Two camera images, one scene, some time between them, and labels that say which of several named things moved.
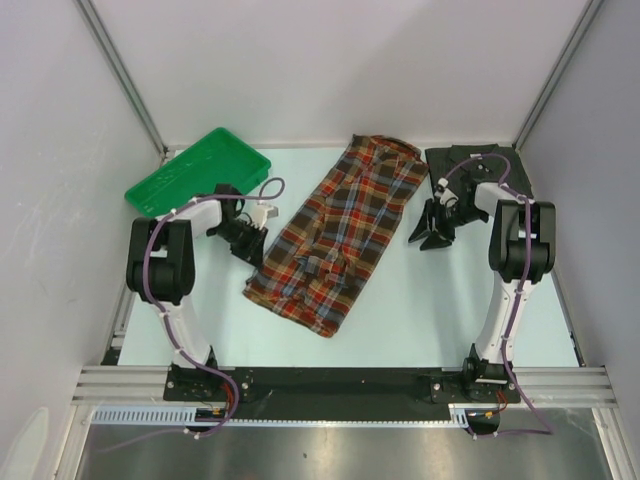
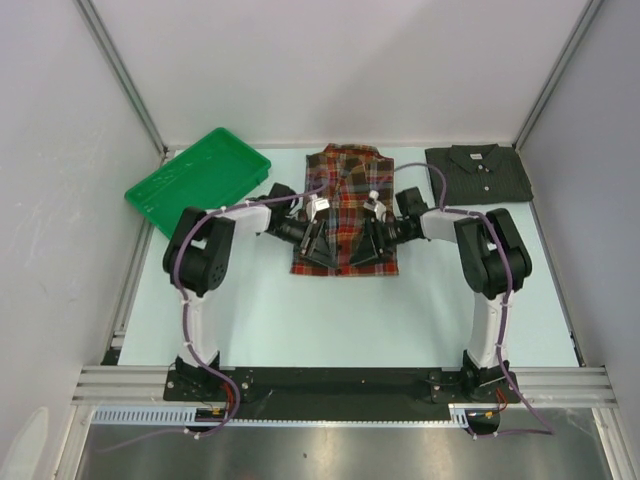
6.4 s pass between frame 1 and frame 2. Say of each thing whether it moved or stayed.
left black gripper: moved
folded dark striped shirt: stayed
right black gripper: moved
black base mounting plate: stayed
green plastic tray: stayed
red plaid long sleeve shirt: moved
